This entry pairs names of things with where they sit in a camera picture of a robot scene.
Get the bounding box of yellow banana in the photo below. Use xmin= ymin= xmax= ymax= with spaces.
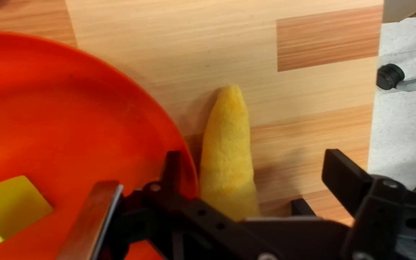
xmin=197 ymin=84 xmax=261 ymax=224

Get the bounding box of metal stand leg black foot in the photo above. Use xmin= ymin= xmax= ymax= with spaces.
xmin=375 ymin=63 xmax=416 ymax=94

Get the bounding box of red plastic plate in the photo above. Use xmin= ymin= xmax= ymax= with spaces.
xmin=0 ymin=31 xmax=200 ymax=260

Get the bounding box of yellow foam block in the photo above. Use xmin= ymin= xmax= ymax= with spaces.
xmin=0 ymin=174 xmax=54 ymax=255

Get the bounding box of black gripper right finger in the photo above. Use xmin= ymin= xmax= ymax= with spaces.
xmin=320 ymin=148 xmax=378 ymax=220

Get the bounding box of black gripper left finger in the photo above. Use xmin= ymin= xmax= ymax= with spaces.
xmin=161 ymin=149 xmax=184 ymax=197

